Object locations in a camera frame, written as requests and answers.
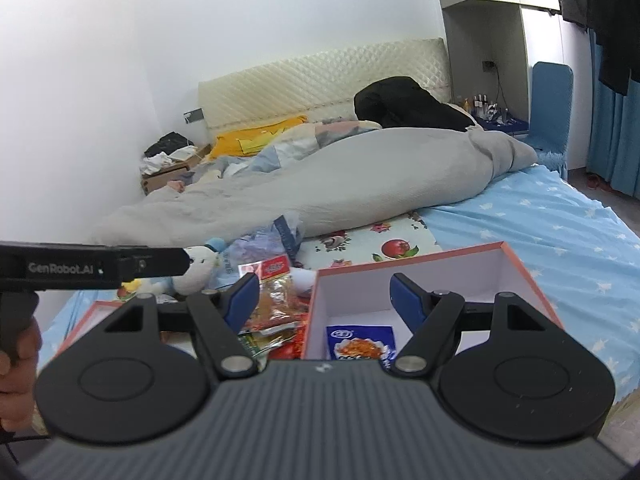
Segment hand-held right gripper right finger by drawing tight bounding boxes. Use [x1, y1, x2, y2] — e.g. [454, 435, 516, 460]
[390, 272, 566, 376]

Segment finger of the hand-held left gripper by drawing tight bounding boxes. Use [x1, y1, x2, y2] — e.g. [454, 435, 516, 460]
[118, 246, 192, 281]

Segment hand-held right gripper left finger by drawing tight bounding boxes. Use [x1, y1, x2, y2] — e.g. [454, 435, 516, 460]
[104, 272, 262, 380]

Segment clear snack packet red label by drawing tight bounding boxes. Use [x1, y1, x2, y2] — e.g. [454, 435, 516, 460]
[239, 255, 313, 333]

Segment person's left hand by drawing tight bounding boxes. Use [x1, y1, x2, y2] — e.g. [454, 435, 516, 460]
[0, 317, 44, 432]

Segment white plush toy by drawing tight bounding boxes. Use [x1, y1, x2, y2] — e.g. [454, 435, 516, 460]
[120, 237, 226, 302]

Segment green-edged snack packet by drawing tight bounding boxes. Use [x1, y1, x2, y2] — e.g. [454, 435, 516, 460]
[237, 331, 273, 360]

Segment clear plastic bag blue print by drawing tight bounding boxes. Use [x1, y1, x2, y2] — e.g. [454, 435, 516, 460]
[220, 212, 306, 281]

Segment orange-rimmed white box lid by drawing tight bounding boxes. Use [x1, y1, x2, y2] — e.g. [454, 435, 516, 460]
[47, 300, 201, 361]

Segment blue snack packet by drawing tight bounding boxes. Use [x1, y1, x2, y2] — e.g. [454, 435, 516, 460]
[326, 325, 398, 366]

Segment cardboard box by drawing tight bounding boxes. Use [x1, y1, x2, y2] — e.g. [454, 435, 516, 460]
[141, 144, 213, 196]

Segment white cloth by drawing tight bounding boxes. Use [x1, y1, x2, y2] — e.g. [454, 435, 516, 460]
[142, 146, 198, 174]

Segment black clothes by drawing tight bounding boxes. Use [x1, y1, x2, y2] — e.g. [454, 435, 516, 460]
[144, 131, 195, 158]

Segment grey duvet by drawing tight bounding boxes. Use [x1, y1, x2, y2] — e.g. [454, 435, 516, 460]
[90, 127, 539, 249]

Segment light patchwork blanket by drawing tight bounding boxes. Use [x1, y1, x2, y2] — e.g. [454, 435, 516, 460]
[215, 119, 381, 181]

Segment black garment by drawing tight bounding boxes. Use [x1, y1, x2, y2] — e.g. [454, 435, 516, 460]
[354, 76, 484, 134]

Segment blue tray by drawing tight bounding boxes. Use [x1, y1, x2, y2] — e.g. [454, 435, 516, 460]
[472, 115, 530, 136]

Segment cluster of small bottles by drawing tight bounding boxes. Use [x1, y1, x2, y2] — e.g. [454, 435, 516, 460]
[460, 92, 511, 123]

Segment cream quilted headboard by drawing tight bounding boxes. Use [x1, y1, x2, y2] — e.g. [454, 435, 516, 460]
[197, 37, 452, 134]

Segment red slippers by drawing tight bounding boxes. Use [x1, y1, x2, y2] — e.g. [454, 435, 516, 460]
[584, 172, 617, 194]

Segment blue chair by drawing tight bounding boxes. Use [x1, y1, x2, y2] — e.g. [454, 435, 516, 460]
[510, 61, 575, 181]

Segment blue curtain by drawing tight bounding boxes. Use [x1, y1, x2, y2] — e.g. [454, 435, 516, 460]
[585, 30, 640, 196]

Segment dark hanging clothes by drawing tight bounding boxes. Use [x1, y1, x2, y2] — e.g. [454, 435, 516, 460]
[550, 0, 640, 96]

